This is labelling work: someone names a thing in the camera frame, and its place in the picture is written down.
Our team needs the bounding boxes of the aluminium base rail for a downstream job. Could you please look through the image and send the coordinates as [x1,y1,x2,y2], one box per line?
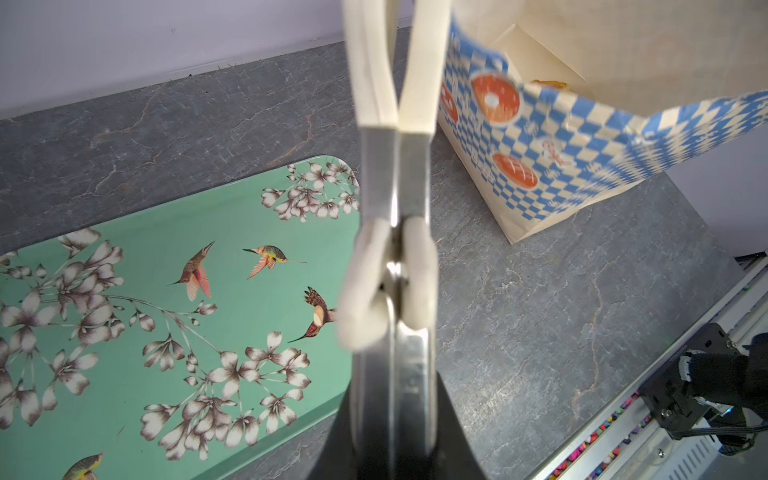
[530,255,767,479]

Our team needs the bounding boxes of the yellow fake bread loaf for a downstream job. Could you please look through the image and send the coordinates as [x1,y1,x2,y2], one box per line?
[533,80,570,91]

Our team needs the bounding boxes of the green floral tray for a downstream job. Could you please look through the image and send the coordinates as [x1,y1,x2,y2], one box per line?
[1,156,359,479]

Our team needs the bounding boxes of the metal tongs with white tips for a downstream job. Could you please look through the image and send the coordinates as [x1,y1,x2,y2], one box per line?
[343,1,451,479]

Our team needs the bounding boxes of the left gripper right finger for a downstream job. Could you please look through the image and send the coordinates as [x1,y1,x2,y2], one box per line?
[402,217,438,330]

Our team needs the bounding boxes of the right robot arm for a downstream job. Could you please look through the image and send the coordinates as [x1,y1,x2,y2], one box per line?
[639,323,767,457]

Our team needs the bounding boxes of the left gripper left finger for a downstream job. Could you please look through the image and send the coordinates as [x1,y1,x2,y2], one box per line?
[336,218,391,352]

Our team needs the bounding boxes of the checkered paper bag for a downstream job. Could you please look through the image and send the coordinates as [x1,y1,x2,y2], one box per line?
[440,1,767,243]

